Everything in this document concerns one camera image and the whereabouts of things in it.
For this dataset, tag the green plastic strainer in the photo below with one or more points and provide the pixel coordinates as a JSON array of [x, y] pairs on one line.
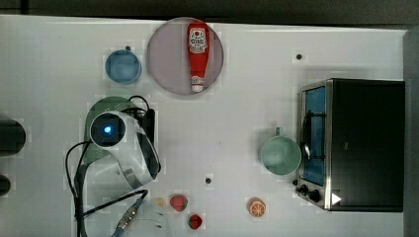
[[114, 103]]

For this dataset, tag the orange slice toy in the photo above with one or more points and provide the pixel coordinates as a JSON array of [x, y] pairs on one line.
[[256, 207]]

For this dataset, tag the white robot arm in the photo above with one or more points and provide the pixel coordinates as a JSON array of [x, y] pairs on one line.
[[111, 200]]

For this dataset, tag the strawberry toy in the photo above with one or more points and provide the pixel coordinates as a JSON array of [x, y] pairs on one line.
[[178, 202]]

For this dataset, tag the blue plastic cup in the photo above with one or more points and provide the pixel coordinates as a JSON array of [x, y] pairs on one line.
[[123, 66]]

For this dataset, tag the grey round plate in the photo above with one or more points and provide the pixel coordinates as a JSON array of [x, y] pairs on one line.
[[167, 57]]

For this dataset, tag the red plush ketchup bottle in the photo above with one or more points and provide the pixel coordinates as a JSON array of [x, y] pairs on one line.
[[198, 39]]

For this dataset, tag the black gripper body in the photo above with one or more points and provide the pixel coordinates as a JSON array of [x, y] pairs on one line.
[[147, 123]]

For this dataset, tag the peeled banana toy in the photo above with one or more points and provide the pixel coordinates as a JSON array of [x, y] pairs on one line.
[[160, 201]]

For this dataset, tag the black toaster oven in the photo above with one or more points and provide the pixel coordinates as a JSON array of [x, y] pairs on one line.
[[351, 138]]

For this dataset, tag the red raspberry toy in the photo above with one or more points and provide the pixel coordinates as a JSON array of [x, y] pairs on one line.
[[195, 222]]

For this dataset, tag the black cylinder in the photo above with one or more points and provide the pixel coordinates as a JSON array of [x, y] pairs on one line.
[[12, 137], [5, 185]]

